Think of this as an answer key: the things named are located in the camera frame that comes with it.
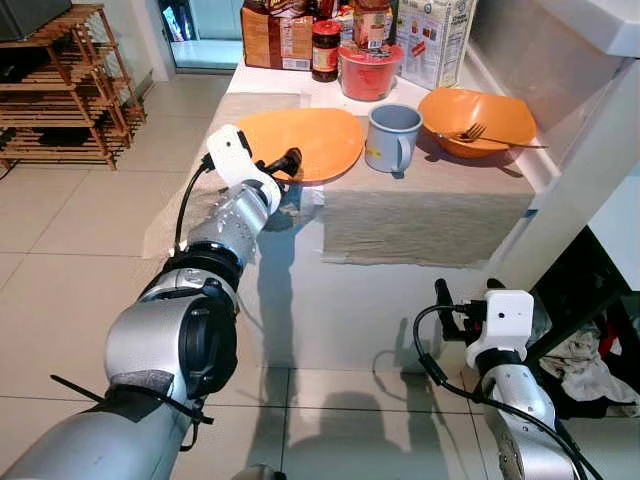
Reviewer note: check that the grey-blue mug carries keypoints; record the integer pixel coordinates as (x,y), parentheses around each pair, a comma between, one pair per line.
(392,140)

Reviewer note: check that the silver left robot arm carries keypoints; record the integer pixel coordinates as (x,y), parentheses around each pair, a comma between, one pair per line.
(150,345)

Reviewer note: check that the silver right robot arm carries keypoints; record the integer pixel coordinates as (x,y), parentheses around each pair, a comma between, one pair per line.
(530,420)

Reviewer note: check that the orange plate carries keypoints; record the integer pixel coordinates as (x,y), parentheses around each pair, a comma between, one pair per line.
(310,140)

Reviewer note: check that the beige table cloth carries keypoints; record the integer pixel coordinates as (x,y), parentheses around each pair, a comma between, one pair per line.
(430,215)

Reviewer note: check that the black basket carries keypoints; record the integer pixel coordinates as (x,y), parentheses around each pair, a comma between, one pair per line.
(590,290)

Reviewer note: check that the dark jar with red lid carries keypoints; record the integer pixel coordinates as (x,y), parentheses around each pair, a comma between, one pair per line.
(325,55)

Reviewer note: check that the red lidded container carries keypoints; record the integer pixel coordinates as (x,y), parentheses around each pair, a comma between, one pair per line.
(370,72)

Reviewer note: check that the brown food packet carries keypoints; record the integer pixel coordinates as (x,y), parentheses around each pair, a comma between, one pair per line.
(275,40)

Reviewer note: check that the white crumpled cloth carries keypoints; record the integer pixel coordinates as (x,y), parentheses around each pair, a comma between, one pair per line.
(585,365)

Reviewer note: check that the glass door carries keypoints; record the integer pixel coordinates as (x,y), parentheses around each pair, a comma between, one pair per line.
(205,30)

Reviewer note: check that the metal fork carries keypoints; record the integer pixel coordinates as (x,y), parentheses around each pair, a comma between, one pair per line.
(475,133)

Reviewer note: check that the labelled glass jar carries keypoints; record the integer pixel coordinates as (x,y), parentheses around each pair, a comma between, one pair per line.
(372,25)

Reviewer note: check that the orange bowl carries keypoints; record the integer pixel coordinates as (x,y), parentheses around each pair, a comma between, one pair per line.
(495,110)

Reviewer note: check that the white printed carton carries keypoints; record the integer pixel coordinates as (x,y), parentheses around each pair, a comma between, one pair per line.
(435,40)

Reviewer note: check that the wooden shelf rack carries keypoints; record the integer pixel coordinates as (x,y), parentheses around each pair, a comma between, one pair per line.
(60,100)

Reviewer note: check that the white counter ledge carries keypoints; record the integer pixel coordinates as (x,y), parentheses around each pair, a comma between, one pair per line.
(600,20)

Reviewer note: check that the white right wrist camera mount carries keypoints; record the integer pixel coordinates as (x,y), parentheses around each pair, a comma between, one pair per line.
(503,315)

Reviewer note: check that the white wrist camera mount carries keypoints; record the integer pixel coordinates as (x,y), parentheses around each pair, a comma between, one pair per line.
(503,315)
(232,160)

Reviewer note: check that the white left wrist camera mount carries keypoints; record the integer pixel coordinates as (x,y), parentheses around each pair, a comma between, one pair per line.
(232,160)

